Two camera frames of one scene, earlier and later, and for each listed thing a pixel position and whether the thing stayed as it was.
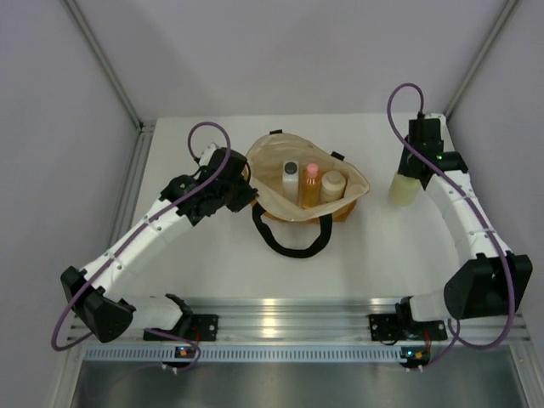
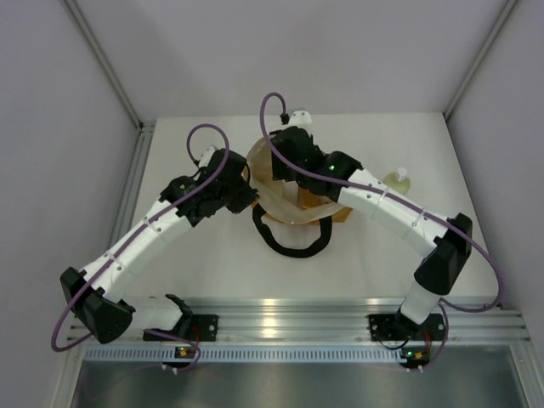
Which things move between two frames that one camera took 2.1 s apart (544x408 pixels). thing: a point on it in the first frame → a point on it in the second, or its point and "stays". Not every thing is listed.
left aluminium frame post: (107, 64) stays
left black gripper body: (237, 196) stays
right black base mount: (386, 327) stays
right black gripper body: (405, 166) → (280, 173)
